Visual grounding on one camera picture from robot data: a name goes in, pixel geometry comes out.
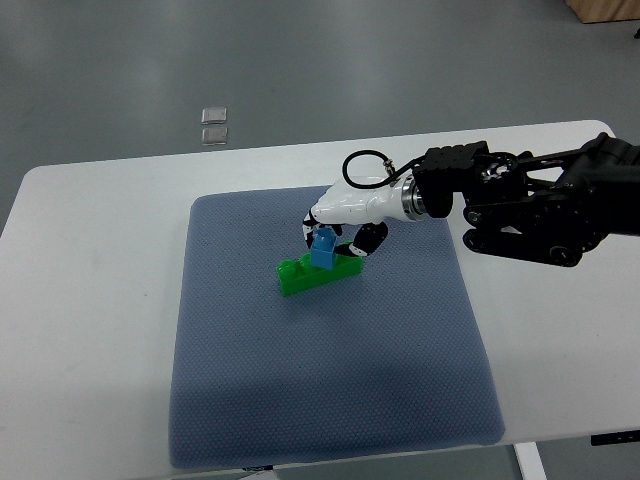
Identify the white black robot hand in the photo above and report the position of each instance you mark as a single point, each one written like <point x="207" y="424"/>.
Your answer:
<point x="343" y="204"/>

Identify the small blue block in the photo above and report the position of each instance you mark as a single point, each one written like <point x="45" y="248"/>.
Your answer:
<point x="322" y="250"/>

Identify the long green block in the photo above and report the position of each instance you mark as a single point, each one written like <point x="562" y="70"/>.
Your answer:
<point x="296" y="276"/>

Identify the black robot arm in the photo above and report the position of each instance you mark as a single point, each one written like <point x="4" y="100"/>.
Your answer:
<point x="548" y="209"/>

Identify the blue-grey fabric mat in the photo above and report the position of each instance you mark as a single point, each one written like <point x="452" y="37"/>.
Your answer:
<point x="390" y="360"/>

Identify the upper metal floor plate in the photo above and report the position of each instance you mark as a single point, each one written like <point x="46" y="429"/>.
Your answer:
<point x="214" y="115"/>

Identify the white table leg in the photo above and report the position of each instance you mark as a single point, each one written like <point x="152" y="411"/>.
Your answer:
<point x="529" y="461"/>

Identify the wooden box corner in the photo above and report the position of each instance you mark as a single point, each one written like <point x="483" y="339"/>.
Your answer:
<point x="601" y="11"/>

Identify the black table control box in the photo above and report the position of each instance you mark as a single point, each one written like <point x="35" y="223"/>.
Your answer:
<point x="615" y="438"/>

